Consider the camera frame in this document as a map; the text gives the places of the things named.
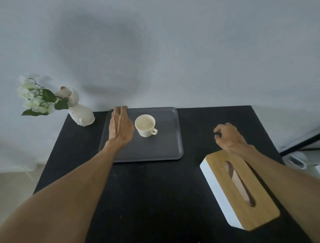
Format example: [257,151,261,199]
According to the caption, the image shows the grey rectangular tray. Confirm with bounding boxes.
[99,107,184,163]

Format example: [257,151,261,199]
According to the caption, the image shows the white artificial flowers green leaves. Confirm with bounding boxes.
[17,73,69,116]

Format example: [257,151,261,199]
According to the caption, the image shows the person's right hand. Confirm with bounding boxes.
[213,122,248,153]

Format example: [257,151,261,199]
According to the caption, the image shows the white tissue box wooden lid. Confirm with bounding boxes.
[200,150,281,231]

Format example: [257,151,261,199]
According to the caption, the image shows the person's left hand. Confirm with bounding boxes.
[108,106,136,151]

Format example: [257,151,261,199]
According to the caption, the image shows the cream ceramic cup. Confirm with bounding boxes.
[135,114,158,138]

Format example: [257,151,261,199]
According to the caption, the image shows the person's left forearm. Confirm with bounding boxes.
[0,140,125,243]

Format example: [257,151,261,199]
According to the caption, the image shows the person's right forearm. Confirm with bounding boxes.
[229,144,320,243]

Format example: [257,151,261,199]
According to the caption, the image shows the white ceramic vase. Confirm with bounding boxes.
[54,86,96,127]

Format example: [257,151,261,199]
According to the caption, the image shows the black metal bar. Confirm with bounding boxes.
[278,132,320,157]

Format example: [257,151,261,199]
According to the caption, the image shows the white plastic object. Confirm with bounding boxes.
[282,150,320,179]

